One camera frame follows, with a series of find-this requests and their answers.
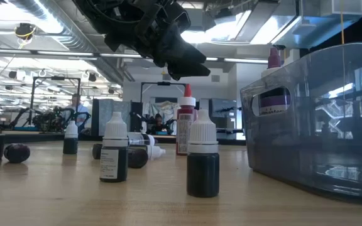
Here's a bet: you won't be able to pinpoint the black ceiling cable reel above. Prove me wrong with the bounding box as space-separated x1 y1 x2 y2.
13 22 37 41

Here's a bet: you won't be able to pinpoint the yellow hanging cord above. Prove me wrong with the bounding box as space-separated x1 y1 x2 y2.
339 0 344 45

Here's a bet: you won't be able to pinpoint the blue-grey partition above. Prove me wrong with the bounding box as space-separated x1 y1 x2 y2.
91 99 132 136

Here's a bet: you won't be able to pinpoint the grey cabinet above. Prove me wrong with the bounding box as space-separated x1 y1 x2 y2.
209 98 241 141

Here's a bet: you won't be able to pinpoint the black gantry frame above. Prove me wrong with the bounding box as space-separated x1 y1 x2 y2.
30 76 82 132
140 81 187 136

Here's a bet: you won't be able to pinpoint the black background robot arms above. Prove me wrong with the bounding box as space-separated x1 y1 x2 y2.
9 105 92 132
129 111 177 136

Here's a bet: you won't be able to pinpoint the person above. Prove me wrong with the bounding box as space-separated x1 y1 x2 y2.
66 93 91 132
151 112 169 134

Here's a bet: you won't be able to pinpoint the purple-capped food colouring bottle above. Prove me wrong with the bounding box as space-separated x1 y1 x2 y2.
258 46 292 117

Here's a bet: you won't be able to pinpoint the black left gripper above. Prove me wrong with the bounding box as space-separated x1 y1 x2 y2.
104 0 212 81

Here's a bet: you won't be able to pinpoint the dark grey plastic bin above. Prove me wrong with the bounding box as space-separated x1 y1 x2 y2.
239 43 362 205

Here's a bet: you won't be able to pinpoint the red-capped food colouring bottle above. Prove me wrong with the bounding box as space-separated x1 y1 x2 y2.
175 83 198 157

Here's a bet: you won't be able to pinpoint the white cloth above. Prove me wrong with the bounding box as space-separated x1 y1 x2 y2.
143 100 182 136

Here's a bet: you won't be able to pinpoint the dark round cap object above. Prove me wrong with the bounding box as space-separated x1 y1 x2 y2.
3 143 31 164

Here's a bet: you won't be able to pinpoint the brown-capped food colouring bottle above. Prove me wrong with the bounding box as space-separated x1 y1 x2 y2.
127 131 156 147

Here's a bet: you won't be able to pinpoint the rectangular ceiling duct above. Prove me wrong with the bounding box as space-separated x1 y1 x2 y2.
271 0 362 50

